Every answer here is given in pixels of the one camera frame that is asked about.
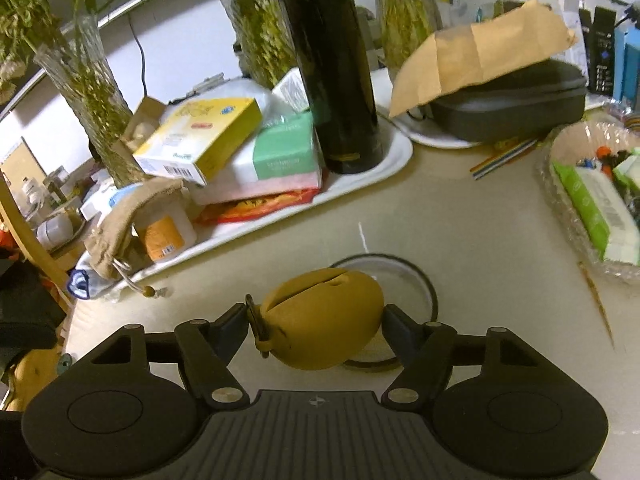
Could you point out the bundle of coloured sticks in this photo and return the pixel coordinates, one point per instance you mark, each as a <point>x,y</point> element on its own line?
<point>502,158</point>

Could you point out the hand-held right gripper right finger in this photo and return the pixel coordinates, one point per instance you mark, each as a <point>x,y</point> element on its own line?
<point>400,332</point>

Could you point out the yellow silicone pouch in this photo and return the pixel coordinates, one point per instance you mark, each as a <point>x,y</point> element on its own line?
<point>320,325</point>

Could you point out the white jar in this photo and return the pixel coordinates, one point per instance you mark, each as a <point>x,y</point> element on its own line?
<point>55,228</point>

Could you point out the black hard case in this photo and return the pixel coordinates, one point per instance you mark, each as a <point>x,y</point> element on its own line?
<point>505,110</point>

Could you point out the black thermos bottle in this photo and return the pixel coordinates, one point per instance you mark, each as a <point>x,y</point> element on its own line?
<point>340,85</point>

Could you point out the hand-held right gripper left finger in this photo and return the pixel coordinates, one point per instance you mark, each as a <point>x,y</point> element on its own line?
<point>232,332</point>

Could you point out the small white green packet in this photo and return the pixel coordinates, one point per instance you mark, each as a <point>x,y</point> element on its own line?
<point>292,91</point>

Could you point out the dark cloth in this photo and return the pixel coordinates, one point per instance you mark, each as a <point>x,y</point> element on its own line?
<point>25,310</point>

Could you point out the long white tray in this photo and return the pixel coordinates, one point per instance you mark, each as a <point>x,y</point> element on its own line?
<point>395,152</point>

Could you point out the white and blue tube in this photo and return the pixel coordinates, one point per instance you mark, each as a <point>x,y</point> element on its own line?
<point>107,200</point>

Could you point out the blue face mask pack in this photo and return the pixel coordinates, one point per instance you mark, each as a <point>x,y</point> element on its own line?
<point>82,282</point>

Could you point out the small cardboard carton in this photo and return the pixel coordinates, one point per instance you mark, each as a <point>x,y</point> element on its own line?
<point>145,120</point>

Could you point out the yellow and white box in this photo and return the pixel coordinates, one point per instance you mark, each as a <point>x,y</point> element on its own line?
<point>200,135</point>

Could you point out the wooden chair frame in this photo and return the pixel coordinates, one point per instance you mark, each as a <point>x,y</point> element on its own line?
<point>30,245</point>

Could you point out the blue box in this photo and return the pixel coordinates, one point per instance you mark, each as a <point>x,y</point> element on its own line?
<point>629,65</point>

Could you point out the glass vase with bamboo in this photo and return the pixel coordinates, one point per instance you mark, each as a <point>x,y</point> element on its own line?
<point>260,35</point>
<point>95,100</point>
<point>405,20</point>

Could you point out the green tissue pack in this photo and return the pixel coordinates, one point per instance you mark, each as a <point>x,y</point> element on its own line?
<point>285,155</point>

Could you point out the brown cardboard box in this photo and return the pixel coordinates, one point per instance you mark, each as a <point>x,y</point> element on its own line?
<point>35,375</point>

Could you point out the brown paper envelope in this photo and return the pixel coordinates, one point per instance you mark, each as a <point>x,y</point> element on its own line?
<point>480,50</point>

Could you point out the white bottle orange label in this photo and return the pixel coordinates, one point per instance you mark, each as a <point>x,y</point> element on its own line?
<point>165,232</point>

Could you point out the green wet wipes pack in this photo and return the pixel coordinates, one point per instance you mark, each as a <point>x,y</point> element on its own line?
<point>595,205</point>

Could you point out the tall black box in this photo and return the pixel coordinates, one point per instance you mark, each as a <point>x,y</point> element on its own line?
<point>600,50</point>

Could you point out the tall white box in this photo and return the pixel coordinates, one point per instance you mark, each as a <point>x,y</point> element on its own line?
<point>570,2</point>

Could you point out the white green sachet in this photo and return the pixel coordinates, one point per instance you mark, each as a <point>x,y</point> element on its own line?
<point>630,165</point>

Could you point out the red snack packet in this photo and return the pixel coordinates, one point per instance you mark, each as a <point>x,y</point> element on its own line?
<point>255,207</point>

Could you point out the thin wooden stick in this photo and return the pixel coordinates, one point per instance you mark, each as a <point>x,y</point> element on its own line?
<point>597,300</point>

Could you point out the amber tape roll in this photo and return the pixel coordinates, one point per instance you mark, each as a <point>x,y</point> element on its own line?
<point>435,305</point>

